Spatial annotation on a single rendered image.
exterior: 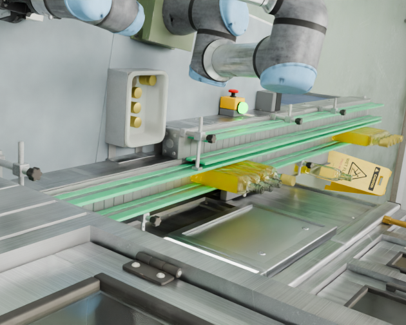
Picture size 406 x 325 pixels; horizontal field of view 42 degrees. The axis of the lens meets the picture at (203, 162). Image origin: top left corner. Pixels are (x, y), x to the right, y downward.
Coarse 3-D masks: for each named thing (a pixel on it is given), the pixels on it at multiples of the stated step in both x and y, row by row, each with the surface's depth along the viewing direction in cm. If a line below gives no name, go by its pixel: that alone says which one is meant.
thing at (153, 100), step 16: (128, 80) 150; (160, 80) 164; (128, 96) 151; (144, 96) 167; (160, 96) 165; (128, 112) 152; (144, 112) 168; (160, 112) 166; (128, 128) 153; (144, 128) 170; (160, 128) 167; (128, 144) 155; (144, 144) 161
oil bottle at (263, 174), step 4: (232, 164) 182; (236, 164) 182; (240, 164) 183; (240, 168) 179; (244, 168) 178; (248, 168) 179; (252, 168) 179; (256, 168) 180; (256, 172) 175; (260, 172) 175; (264, 172) 176; (260, 176) 174; (264, 176) 175; (268, 176) 176; (264, 180) 175
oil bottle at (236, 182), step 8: (216, 168) 174; (192, 176) 176; (200, 176) 174; (208, 176) 172; (216, 176) 170; (224, 176) 168; (232, 176) 167; (240, 176) 167; (248, 176) 168; (208, 184) 173; (216, 184) 171; (224, 184) 169; (232, 184) 167; (240, 184) 165; (232, 192) 168; (240, 192) 166
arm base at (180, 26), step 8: (168, 0) 155; (176, 0) 154; (184, 0) 154; (192, 0) 152; (168, 8) 155; (176, 8) 154; (184, 8) 154; (168, 16) 156; (176, 16) 155; (184, 16) 154; (168, 24) 158; (176, 24) 157; (184, 24) 156; (192, 24) 155; (176, 32) 160; (184, 32) 160; (192, 32) 161
